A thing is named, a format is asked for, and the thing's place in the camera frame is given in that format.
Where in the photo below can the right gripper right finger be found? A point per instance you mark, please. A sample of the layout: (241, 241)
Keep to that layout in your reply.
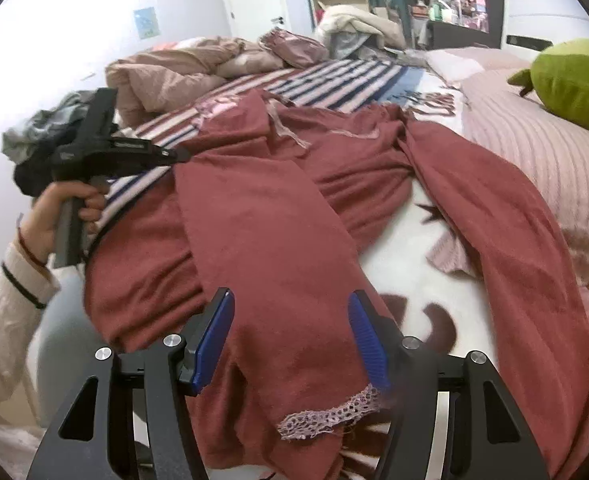
(378, 342)

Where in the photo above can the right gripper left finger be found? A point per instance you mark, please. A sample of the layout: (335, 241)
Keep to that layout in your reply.
(205, 335)

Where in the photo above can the dark red knit garment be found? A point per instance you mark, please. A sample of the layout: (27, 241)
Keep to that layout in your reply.
(541, 328)

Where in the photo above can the left forearm cream sleeve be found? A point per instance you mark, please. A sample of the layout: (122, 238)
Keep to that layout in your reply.
(25, 292)

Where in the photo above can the grey and black clothes pile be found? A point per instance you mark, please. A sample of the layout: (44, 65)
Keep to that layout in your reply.
(31, 143)

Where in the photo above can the person's left hand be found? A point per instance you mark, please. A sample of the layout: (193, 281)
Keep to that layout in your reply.
(37, 230)

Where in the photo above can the striped fleece blanket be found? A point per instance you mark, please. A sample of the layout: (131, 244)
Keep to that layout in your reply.
(292, 208)

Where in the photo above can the pink crumpled duvet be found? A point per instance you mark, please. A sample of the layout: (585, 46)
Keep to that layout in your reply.
(160, 80)

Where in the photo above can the pink small garment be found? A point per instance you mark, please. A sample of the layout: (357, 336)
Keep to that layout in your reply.
(215, 106)

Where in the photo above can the near pink ribbed pillow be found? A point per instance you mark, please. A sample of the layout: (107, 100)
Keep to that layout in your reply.
(551, 151)

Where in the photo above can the beige blanket heap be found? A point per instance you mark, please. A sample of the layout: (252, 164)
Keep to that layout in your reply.
(344, 29)

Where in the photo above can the far pink pillow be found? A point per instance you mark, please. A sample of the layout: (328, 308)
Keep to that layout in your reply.
(456, 65)

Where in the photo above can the green avocado plush toy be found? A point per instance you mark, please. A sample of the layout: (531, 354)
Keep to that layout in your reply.
(560, 77)

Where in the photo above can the white bed headboard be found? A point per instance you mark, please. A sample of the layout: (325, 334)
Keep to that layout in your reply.
(531, 26)

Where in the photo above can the dark bookshelf unit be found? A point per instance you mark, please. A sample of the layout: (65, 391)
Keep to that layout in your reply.
(465, 23)

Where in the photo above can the small blue wall poster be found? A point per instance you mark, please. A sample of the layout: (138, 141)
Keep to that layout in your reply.
(146, 22)

